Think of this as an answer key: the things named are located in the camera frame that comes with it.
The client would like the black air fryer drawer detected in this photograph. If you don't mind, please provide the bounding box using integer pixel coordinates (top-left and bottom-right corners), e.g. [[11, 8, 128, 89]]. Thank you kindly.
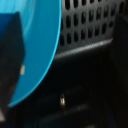
[[6, 0, 128, 128]]

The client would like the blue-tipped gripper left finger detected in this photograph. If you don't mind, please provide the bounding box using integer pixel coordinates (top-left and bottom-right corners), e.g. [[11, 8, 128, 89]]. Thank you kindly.
[[0, 11, 27, 113]]

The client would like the blue plastic bowl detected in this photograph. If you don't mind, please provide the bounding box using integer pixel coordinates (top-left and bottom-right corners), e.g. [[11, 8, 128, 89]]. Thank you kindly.
[[0, 0, 64, 109]]

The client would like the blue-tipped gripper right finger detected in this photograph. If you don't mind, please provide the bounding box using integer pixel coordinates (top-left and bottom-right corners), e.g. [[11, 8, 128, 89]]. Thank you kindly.
[[111, 19, 128, 104]]

